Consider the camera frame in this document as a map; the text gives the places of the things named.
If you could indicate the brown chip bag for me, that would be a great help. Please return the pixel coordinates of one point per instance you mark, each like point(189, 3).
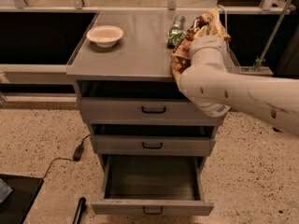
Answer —
point(206, 25)

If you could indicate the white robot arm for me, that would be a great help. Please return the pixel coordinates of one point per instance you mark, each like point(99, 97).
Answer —
point(271, 99)

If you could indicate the black robot base panel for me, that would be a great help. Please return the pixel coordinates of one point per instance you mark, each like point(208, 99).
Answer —
point(15, 208)

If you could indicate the grey drawer cabinet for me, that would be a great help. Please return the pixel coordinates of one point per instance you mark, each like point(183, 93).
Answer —
point(141, 55)

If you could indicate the grey top drawer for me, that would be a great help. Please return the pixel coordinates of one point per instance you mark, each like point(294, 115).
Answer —
point(133, 102)

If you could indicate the grey drawer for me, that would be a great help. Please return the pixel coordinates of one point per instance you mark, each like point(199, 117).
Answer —
point(153, 140)
point(152, 186)
point(133, 102)

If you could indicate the grey middle drawer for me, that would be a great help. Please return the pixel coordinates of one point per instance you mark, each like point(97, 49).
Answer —
point(153, 140)

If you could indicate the grey bottom drawer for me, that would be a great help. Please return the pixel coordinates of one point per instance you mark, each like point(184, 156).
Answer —
point(152, 186)

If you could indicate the green crushed can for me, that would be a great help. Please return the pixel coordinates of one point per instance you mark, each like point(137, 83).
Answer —
point(174, 36)

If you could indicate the silver can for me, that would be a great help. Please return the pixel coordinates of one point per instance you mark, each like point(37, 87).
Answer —
point(178, 22)

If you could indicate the metal diagonal pole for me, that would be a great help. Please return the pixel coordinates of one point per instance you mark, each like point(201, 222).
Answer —
point(267, 5)

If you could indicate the white bowl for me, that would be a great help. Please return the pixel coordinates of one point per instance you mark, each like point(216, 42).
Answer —
point(105, 36)

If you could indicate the black cylindrical handle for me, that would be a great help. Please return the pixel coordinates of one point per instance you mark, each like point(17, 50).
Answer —
point(79, 211)

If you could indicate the grey horizontal rail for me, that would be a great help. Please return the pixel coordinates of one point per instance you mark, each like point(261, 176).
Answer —
point(35, 74)

